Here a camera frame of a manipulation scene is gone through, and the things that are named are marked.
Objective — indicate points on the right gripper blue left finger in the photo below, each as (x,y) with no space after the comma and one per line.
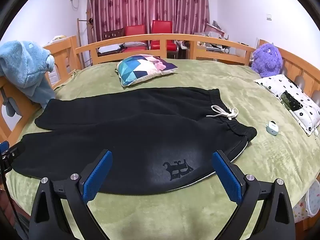
(94,174)

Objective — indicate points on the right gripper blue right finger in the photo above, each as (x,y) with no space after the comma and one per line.
(230,176)

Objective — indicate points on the black pants with white stripe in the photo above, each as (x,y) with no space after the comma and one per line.
(161,139)

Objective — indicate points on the small light blue case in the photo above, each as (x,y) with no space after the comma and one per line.
(272,128)

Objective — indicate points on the light blue fleece garment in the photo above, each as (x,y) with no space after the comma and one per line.
(25,64)

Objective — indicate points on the dark green item on pillow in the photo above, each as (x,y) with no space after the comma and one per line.
(290,102)

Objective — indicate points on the white floral pillow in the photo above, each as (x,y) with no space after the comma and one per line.
(302,108)

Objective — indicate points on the geometric patterned cushion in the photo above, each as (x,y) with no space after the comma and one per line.
(142,67)

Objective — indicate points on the purple plush toy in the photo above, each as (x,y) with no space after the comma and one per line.
(267,60)

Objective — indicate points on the dark wooden chair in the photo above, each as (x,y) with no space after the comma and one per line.
(114,48)

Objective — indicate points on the dark red striped curtain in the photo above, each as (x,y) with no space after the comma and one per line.
(187,16)

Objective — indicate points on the wooden bed frame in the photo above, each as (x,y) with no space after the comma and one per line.
(66,54)

